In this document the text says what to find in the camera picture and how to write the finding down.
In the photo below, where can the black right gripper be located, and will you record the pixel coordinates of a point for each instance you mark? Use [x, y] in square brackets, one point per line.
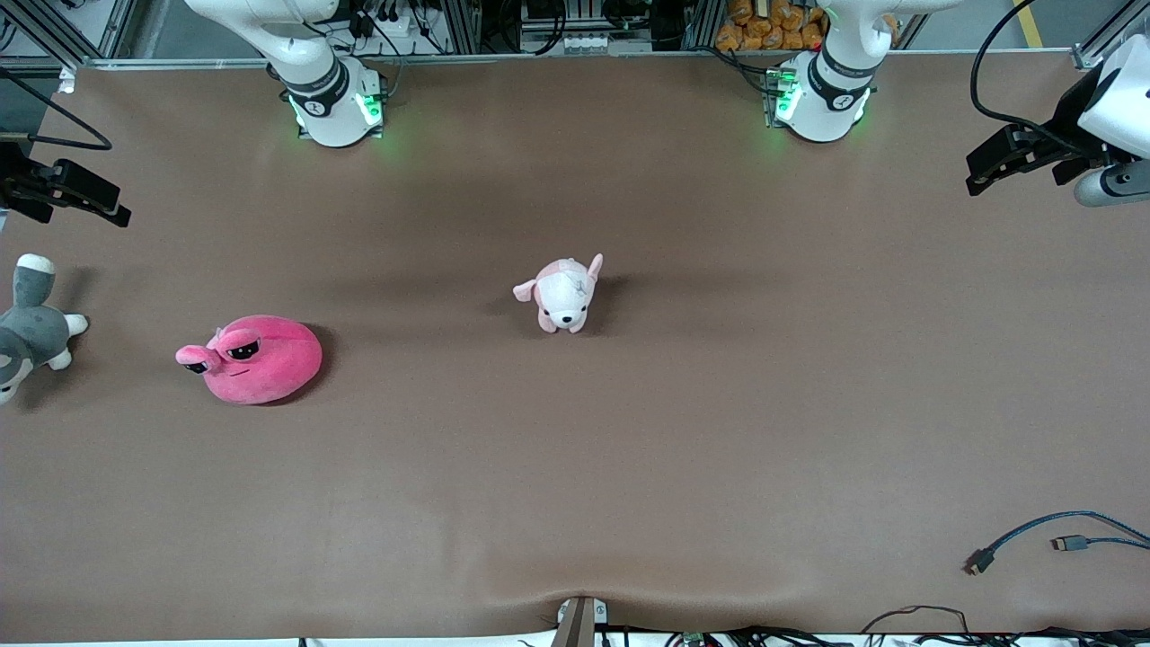
[15, 180]

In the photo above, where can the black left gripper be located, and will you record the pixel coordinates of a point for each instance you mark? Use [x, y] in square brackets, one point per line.
[1069, 123]

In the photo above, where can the round pink plush toy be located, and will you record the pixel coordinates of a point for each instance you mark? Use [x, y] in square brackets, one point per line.
[265, 364]

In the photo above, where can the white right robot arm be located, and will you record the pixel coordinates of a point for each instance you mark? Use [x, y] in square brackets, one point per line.
[328, 108]

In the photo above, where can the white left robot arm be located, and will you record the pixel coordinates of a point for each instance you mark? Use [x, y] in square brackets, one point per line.
[822, 108]

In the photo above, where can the orange plush toy pile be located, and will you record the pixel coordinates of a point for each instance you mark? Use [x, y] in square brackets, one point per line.
[764, 27]

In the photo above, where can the grey white husky plush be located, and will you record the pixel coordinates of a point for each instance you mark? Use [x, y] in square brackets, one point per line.
[31, 337]

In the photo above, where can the white power strip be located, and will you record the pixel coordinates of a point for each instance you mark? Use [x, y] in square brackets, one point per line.
[400, 36]

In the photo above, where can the white terminal block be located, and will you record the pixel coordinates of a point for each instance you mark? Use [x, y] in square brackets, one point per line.
[566, 42]

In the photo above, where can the small pale pink dog plush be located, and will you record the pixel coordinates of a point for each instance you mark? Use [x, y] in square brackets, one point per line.
[561, 296]

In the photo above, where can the aluminium corner frame profile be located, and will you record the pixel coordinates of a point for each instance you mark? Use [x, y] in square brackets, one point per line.
[1092, 54]

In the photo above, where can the aluminium table edge rail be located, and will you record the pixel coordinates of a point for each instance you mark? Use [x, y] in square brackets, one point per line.
[584, 57]

